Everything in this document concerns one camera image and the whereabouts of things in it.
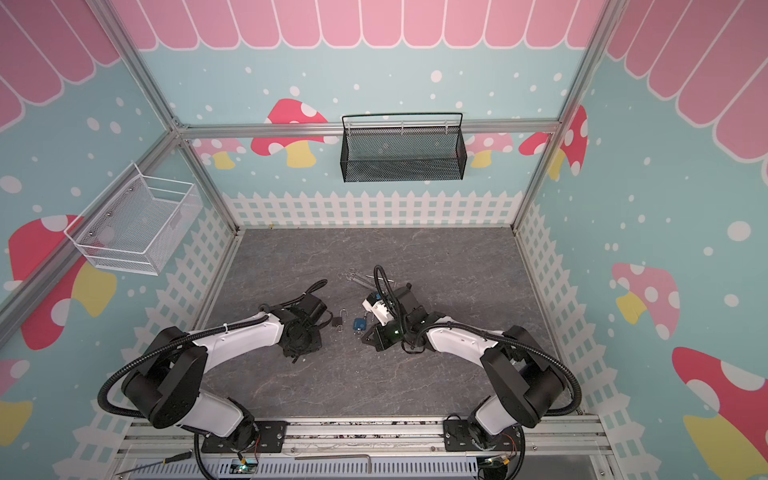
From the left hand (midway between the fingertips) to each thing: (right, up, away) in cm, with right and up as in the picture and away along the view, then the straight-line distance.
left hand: (311, 352), depth 89 cm
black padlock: (+7, +8, +5) cm, 12 cm away
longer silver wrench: (+9, +22, +17) cm, 29 cm away
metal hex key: (+21, +23, -14) cm, 34 cm away
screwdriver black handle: (-30, -20, -18) cm, 40 cm away
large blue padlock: (+14, +7, +6) cm, 17 cm away
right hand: (+16, +6, -6) cm, 18 cm away
